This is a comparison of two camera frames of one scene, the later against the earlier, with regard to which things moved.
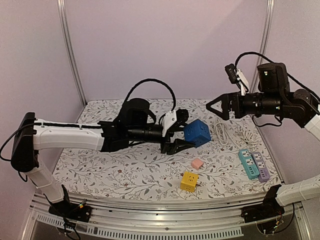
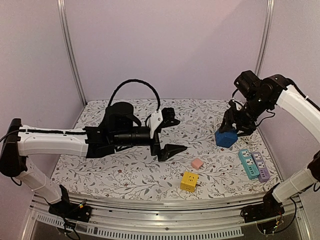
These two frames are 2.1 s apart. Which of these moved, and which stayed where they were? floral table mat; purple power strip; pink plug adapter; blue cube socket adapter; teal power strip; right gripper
Moved: blue cube socket adapter; right gripper
Stayed: teal power strip; purple power strip; floral table mat; pink plug adapter
